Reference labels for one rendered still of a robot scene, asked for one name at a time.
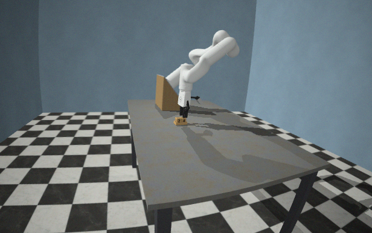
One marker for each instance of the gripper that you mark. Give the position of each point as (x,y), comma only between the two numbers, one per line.
(184,101)

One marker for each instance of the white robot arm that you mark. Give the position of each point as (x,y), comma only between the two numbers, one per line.
(186,74)

